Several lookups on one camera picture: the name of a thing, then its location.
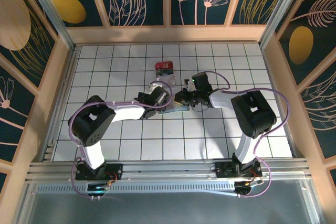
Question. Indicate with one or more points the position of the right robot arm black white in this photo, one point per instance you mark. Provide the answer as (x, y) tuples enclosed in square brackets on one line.
[(220, 100)]

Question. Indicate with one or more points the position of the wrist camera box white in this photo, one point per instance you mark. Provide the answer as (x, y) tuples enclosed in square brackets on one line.
[(190, 83), (155, 85)]

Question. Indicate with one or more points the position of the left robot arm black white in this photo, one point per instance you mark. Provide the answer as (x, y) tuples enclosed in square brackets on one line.
[(126, 111)]

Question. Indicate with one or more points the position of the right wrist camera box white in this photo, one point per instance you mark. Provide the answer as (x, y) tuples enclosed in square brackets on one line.
[(190, 83)]

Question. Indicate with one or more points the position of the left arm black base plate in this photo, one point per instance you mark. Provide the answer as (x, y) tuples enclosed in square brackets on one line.
[(115, 171)]

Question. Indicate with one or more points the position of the aluminium side rail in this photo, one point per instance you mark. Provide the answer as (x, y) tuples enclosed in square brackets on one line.
[(68, 77), (271, 77)]

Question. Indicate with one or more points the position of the plain black card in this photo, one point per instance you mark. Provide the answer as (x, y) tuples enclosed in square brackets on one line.
[(164, 72)]

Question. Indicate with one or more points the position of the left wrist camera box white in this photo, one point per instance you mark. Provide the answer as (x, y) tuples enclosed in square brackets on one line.
[(155, 85)]

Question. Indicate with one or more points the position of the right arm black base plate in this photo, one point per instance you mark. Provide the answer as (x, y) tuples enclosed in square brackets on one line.
[(223, 170)]

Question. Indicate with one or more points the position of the red card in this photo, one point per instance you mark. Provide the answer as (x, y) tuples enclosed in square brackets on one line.
[(164, 65)]

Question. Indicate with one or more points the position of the aluminium frame post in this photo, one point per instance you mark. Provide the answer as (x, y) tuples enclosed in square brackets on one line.
[(282, 7), (53, 16)]

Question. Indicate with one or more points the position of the aluminium mounting rail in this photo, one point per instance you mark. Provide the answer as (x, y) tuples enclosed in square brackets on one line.
[(168, 171)]

